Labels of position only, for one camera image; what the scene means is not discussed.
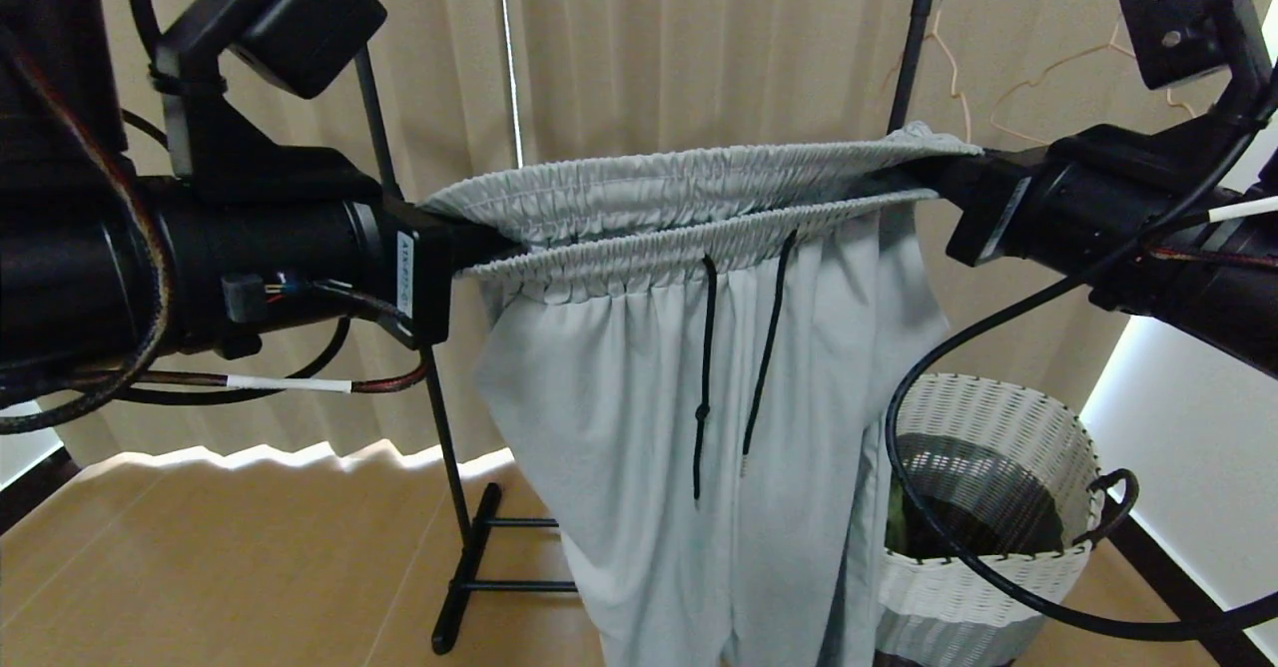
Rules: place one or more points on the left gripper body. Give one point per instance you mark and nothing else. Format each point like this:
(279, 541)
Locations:
(300, 248)

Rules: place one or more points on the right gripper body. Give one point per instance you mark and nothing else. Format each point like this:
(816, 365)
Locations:
(1078, 208)

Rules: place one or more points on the pink clothes hanger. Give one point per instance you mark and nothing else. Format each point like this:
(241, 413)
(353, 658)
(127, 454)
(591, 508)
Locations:
(1073, 62)
(954, 58)

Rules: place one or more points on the white laundry basket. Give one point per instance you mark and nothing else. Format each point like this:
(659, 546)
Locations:
(998, 407)

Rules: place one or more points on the green garment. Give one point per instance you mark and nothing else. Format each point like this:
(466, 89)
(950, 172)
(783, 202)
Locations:
(896, 527)

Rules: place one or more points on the beige curtain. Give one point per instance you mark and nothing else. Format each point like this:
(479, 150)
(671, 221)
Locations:
(699, 48)

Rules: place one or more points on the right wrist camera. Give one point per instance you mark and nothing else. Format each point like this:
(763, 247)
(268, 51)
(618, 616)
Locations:
(1178, 18)

